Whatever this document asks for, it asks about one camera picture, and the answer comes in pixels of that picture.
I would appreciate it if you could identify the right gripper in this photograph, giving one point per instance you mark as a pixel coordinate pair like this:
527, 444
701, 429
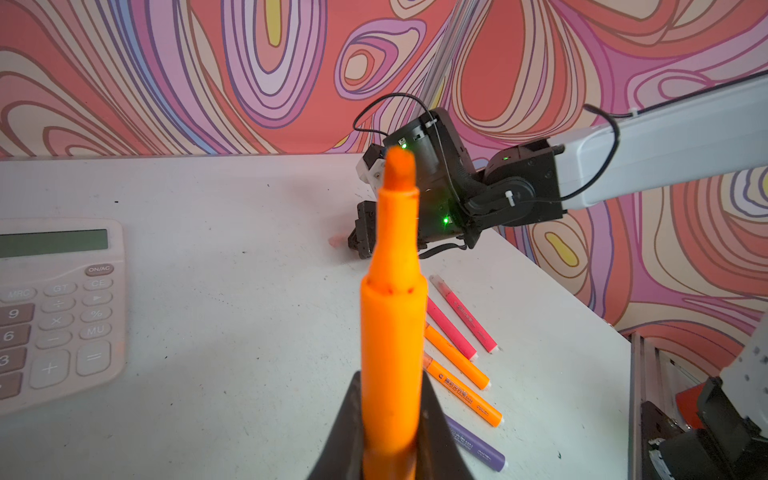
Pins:
446, 179

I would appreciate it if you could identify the purple marker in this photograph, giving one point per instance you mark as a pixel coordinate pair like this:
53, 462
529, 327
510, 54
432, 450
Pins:
477, 447

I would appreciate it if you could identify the orange marker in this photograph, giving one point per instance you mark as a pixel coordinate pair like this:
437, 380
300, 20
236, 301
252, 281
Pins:
464, 365
462, 392
393, 317

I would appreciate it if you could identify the pink calculator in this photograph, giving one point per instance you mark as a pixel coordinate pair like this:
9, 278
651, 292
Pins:
63, 308

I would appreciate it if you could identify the pink marker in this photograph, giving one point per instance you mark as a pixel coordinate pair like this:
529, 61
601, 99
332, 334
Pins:
462, 311
451, 332

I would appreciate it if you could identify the clear cap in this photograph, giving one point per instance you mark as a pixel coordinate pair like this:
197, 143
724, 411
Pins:
338, 241

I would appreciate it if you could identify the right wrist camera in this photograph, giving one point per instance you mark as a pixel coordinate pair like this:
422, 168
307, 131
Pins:
370, 168

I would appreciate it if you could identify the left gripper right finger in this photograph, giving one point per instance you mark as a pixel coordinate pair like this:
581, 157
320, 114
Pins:
438, 456

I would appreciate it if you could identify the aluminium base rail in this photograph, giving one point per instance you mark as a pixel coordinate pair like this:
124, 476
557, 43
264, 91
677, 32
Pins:
654, 416

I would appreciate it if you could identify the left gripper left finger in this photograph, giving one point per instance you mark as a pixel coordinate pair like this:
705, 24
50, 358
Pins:
342, 454

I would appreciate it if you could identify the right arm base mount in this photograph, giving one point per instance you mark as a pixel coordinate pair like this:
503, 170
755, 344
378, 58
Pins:
728, 418

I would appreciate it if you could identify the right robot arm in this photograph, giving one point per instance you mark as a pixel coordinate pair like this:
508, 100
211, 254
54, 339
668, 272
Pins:
716, 131

